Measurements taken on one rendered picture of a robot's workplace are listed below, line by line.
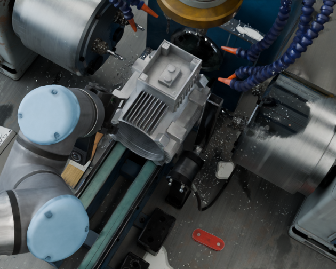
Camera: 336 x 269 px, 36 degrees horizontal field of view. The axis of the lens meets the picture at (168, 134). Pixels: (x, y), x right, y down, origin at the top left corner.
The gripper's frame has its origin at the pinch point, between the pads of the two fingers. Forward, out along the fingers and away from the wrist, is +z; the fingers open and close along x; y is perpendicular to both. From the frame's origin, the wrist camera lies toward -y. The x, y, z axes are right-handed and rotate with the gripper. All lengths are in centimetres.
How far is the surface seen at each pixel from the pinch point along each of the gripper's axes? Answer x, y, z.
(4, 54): 39.2, -1.5, 18.3
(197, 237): -29.3, -18.6, 20.1
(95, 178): -0.8, -16.0, 10.2
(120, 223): -12.2, -21.3, 6.1
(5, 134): 17.7, -12.8, -6.6
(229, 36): -13.1, 29.2, 12.0
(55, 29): 22.3, 11.9, 2.9
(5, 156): 15.3, -17.1, -7.1
